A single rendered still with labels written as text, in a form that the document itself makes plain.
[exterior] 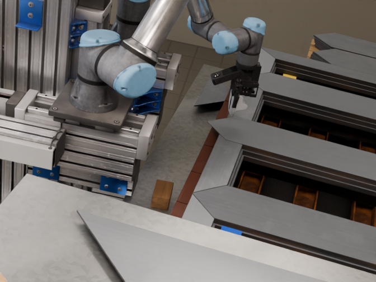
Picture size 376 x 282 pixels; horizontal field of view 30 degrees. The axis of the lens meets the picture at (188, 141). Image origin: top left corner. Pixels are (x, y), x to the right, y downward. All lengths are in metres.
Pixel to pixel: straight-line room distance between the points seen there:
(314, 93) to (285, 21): 2.26
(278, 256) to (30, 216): 0.60
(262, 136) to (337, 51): 1.00
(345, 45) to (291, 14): 1.64
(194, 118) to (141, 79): 0.96
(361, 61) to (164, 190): 1.36
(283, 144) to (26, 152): 0.91
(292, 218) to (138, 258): 0.70
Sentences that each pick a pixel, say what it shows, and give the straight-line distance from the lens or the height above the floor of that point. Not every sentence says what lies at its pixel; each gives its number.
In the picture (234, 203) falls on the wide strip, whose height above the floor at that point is 0.87.
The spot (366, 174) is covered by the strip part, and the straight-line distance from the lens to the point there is 2.47.
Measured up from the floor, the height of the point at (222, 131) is 0.87.
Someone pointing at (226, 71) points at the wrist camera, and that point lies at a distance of 2.42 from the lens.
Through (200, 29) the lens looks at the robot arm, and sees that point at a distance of 2.35.
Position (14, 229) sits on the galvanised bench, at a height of 1.05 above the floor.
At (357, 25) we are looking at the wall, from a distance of 5.14.
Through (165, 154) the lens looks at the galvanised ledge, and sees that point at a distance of 2.65.
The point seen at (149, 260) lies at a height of 1.07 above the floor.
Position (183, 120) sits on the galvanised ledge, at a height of 0.68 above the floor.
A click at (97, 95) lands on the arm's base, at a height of 1.09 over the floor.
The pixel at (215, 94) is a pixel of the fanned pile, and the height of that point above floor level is 0.72.
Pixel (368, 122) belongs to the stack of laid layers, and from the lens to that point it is 2.84.
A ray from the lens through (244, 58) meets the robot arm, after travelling 2.37.
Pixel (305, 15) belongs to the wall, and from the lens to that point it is 5.10.
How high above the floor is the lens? 2.13
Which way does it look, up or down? 32 degrees down
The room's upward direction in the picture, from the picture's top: 10 degrees clockwise
